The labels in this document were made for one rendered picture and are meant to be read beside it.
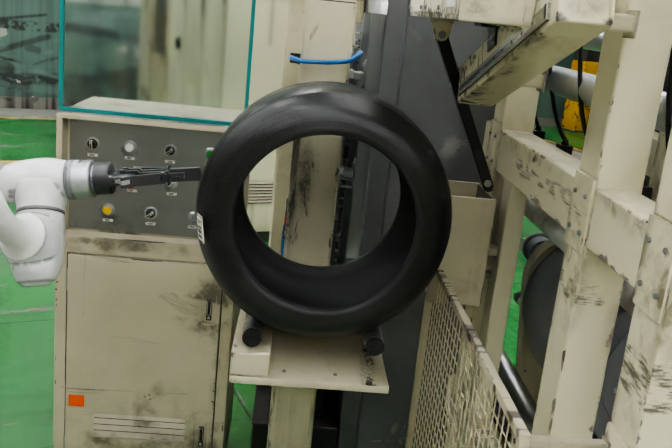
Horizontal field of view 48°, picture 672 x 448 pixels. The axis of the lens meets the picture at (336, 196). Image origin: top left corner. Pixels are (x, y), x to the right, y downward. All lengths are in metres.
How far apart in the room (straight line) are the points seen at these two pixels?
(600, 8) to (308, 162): 0.94
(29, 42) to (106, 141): 8.17
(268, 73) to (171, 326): 2.91
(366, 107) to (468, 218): 0.52
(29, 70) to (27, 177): 8.77
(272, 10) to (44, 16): 5.80
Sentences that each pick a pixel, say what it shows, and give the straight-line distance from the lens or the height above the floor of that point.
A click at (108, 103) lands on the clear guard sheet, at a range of 2.33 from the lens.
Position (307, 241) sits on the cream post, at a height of 1.02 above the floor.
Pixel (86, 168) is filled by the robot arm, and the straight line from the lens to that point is 1.77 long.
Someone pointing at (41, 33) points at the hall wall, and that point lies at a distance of 10.51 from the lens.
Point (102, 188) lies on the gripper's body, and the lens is 1.77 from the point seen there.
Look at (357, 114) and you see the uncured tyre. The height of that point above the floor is 1.43.
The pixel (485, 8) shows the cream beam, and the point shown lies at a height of 1.66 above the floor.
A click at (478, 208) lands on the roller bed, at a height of 1.17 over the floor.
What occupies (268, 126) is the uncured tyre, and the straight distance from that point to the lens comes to 1.60.
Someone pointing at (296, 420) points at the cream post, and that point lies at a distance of 2.27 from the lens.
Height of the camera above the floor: 1.64
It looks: 14 degrees down
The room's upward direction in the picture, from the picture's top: 6 degrees clockwise
